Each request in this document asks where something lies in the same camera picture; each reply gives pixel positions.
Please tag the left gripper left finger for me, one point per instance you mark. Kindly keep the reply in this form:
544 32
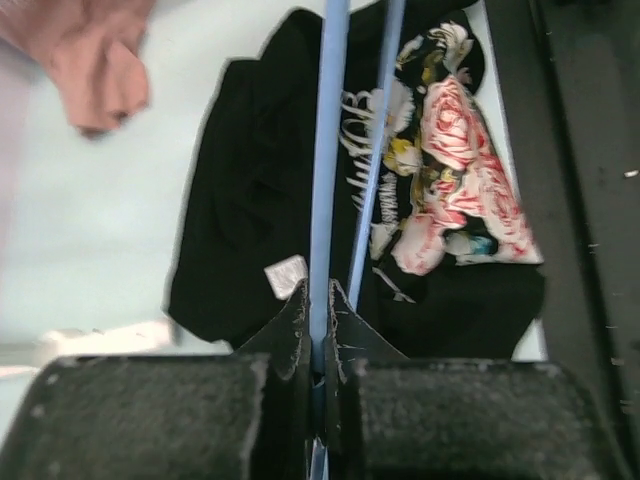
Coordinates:
239 416

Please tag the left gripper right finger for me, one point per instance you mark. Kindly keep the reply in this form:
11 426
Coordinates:
390 417

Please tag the black t-shirt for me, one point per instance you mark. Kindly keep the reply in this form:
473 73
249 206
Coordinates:
452 267

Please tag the blue wire hanger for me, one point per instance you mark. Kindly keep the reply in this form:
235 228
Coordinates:
331 75

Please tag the pink mario t-shirt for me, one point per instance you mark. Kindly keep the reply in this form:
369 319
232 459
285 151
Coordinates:
89 49

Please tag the clothes rack metal frame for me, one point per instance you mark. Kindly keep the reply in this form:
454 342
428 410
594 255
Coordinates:
29 357

